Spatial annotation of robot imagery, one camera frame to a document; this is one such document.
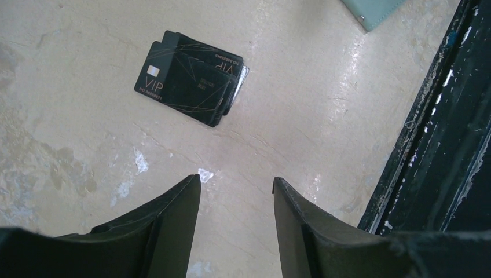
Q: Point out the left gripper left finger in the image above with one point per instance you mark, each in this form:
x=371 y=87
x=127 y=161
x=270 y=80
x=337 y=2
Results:
x=153 y=240

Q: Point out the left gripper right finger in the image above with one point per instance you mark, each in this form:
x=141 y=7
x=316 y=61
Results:
x=314 y=243

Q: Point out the black credit card stack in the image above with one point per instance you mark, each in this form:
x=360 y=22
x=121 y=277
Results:
x=192 y=77

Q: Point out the teal card holder wallet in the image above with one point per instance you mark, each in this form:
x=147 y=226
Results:
x=370 y=13

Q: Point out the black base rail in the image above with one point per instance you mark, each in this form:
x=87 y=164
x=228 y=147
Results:
x=437 y=177

